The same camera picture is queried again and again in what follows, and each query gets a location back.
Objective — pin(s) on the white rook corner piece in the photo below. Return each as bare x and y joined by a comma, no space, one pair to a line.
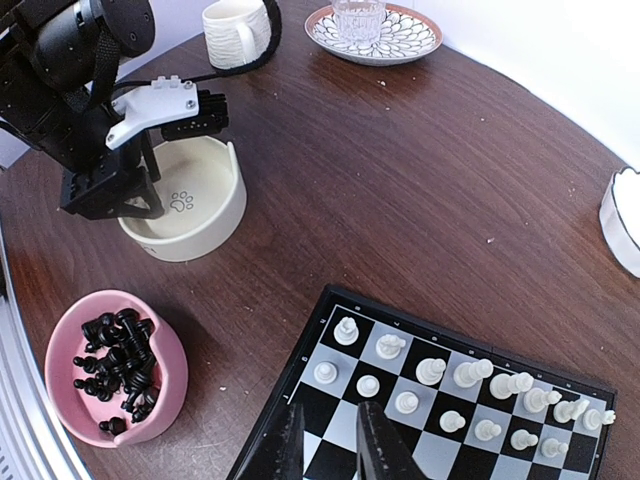
346,331

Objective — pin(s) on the white scalloped bowl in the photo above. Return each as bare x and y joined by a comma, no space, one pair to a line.
619,218

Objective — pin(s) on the white knight piece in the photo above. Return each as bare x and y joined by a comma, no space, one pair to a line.
389,346

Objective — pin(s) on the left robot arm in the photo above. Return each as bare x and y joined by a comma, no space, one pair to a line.
59,95

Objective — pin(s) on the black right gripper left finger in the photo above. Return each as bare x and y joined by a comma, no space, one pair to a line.
280,451

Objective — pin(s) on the white textured ceramic mug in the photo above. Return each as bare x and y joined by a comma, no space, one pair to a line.
236,32

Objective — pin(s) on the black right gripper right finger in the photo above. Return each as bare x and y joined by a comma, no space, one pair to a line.
381,452

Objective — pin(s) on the aluminium front rail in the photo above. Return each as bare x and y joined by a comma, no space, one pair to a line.
34,444

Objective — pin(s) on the black and white chessboard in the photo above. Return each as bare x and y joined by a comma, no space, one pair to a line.
330,410

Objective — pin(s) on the clear glass tumbler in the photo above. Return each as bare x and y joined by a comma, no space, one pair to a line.
359,21

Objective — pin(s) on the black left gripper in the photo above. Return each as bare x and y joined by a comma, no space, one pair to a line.
121,183

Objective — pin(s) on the white chess piece tall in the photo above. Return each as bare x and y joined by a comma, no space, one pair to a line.
537,399
503,385

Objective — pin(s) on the patterned saucer plate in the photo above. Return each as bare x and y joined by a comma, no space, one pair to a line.
406,36

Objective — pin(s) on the black chess pieces pile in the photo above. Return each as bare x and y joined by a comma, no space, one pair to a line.
119,360

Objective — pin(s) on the pink bowl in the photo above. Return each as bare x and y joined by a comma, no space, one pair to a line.
106,424

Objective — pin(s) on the cream bowl with spout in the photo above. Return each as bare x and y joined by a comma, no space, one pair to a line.
204,197

